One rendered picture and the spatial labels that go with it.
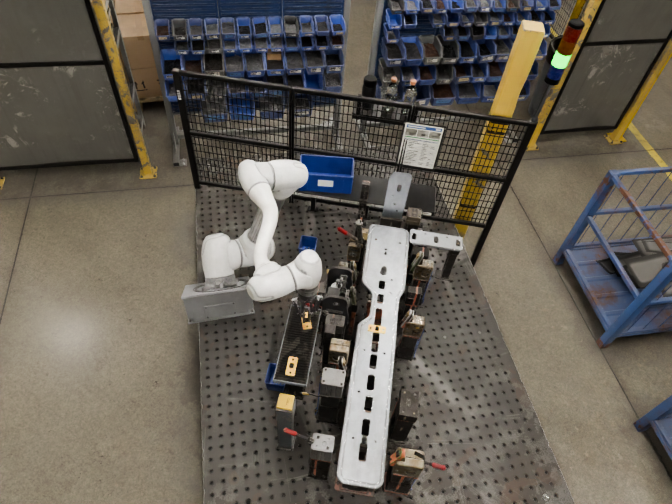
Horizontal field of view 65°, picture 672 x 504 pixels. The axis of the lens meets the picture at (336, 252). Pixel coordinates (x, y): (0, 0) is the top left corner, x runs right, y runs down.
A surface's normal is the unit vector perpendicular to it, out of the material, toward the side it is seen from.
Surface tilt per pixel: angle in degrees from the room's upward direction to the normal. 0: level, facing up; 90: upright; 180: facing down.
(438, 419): 0
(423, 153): 90
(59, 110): 91
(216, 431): 0
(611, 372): 0
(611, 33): 92
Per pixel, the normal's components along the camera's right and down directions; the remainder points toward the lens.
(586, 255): 0.07, -0.63
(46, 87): 0.18, 0.76
